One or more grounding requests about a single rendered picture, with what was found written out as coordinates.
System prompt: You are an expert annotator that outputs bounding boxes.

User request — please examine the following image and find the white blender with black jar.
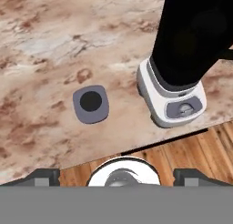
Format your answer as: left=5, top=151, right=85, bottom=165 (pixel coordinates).
left=136, top=0, right=233, bottom=129

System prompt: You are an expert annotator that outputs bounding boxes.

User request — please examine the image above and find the grey blender lid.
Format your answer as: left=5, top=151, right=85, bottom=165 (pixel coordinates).
left=72, top=84, right=110, bottom=125

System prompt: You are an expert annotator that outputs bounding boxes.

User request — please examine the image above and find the white round disc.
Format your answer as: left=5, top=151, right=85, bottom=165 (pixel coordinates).
left=86, top=156, right=162, bottom=188

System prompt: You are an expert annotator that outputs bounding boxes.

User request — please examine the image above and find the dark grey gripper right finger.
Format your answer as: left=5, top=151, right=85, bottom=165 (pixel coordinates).
left=172, top=168, right=233, bottom=187

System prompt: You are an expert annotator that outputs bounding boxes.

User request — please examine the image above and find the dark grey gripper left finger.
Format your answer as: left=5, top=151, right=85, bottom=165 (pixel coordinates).
left=1, top=168, right=61, bottom=187

